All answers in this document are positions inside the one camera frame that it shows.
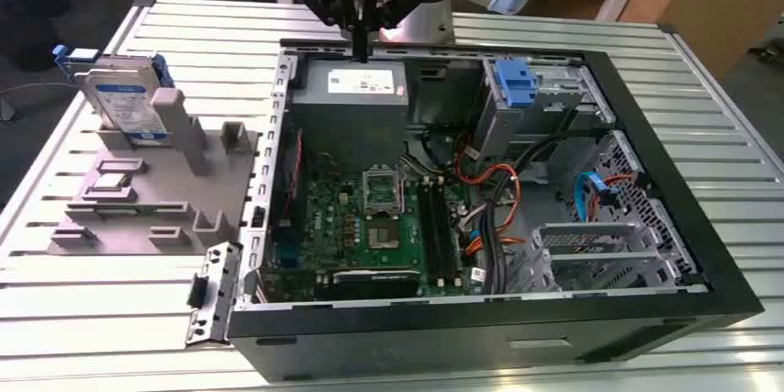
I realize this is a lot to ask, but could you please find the black office chair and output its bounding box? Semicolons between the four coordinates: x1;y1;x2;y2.
0;0;72;73

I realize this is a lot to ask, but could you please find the blue wire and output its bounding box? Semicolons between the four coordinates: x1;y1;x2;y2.
573;171;615;223

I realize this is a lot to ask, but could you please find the black chair wheel base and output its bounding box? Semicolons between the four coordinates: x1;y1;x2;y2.
749;10;784;63

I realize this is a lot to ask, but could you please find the hard disk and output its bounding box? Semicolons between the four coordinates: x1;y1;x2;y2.
52;44;179;149

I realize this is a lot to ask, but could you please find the black open PC case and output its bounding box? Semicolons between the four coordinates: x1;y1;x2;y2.
225;37;767;384

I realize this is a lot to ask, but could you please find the metal disk bay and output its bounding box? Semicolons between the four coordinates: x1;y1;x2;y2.
523;220;685;295

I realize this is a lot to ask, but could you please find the grey optical drive cage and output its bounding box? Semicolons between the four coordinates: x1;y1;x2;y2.
475;57;616;164

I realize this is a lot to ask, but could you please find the black graphics card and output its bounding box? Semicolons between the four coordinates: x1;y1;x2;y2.
315;266;423;301

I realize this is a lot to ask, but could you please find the brown wooden cabinet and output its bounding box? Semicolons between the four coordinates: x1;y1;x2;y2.
617;0;784;85

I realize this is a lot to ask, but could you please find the black RAM slot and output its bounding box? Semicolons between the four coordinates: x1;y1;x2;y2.
417;175;444;286
435;174;464;286

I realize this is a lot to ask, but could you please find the black cable bundle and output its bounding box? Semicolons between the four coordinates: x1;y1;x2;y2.
475;129;608;296

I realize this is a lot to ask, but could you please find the grey power supply unit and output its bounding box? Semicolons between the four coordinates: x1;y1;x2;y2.
285;59;411;174

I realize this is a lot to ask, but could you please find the CPU with silver top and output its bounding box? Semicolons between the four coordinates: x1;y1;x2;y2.
91;173;135;192

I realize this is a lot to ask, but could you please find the blue drive latch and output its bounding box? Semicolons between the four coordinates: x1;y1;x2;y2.
496;60;539;109

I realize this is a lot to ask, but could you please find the grey parts rack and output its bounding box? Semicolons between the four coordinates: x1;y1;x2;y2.
47;87;260;258

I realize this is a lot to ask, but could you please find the metal socket cover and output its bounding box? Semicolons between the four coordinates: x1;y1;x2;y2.
363;165;407;219

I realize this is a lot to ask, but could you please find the grey metal card bracket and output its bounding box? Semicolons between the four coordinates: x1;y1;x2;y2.
184;240;245;348

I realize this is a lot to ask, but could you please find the green RAM stick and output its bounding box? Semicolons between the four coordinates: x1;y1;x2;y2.
91;206;161;218

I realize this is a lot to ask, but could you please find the thin red fan wire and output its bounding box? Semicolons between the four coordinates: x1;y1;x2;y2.
292;128;307;203

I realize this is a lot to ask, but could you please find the green motherboard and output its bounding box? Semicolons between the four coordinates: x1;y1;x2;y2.
260;170;491;304

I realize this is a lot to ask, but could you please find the orange wire bundle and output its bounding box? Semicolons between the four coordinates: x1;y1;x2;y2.
456;162;525;258

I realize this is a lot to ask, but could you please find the CPU socket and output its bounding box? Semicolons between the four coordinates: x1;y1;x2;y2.
365;219;409;253

